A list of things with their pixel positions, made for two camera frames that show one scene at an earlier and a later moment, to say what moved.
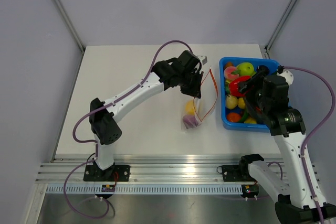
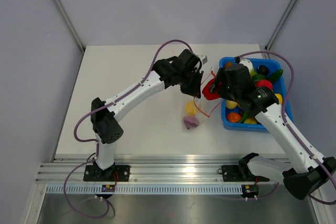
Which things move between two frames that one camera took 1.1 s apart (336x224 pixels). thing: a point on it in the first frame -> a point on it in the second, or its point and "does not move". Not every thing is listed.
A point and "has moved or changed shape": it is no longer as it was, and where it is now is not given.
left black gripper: x=196 y=90 does not move
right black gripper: x=245 y=85 -> x=221 y=76
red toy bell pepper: x=233 y=88 has moved or changed shape
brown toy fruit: x=228 y=64 does not move
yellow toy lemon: x=189 y=108 does not move
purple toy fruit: x=190 y=120 does not move
